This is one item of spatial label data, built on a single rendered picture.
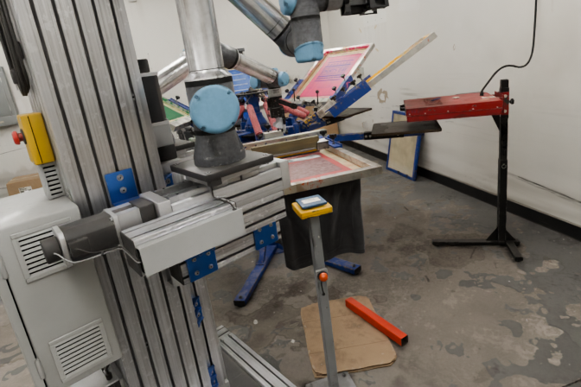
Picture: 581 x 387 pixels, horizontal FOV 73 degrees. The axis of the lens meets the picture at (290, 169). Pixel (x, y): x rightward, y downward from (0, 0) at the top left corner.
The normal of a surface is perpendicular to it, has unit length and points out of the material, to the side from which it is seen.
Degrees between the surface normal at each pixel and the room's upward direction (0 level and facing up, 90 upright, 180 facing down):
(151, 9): 90
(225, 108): 98
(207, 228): 90
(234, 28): 90
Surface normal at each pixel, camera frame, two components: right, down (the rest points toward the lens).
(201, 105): 0.28, 0.36
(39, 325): 0.64, 0.13
